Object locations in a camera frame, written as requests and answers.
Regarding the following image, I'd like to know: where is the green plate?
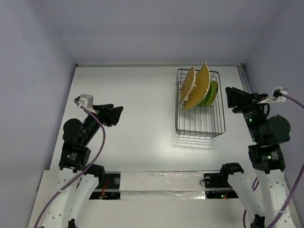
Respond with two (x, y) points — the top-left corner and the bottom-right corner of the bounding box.
(199, 81), (214, 106)
(209, 81), (219, 106)

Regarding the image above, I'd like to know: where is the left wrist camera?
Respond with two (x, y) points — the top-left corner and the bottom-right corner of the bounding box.
(76, 94), (94, 109)

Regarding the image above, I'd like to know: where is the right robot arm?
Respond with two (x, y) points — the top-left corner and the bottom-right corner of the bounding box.
(218, 86), (295, 228)

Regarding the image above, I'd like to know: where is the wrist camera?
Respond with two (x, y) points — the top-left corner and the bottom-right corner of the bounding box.
(258, 86), (288, 104)
(76, 94), (94, 109)

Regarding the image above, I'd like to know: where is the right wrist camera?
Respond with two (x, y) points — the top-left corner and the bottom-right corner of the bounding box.
(258, 86), (288, 104)

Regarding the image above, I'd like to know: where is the wire dish rack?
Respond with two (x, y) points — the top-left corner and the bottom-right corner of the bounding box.
(175, 68), (226, 138)

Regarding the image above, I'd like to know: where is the metal rail at right wall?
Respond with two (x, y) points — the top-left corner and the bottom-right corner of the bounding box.
(237, 64), (251, 93)

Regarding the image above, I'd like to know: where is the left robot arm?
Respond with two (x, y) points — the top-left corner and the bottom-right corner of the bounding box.
(34, 104), (124, 228)

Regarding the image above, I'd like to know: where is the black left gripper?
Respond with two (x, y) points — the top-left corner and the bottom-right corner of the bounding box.
(81, 103), (123, 144)

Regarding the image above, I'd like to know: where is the white foam base bar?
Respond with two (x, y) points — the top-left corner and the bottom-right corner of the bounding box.
(119, 171), (206, 200)

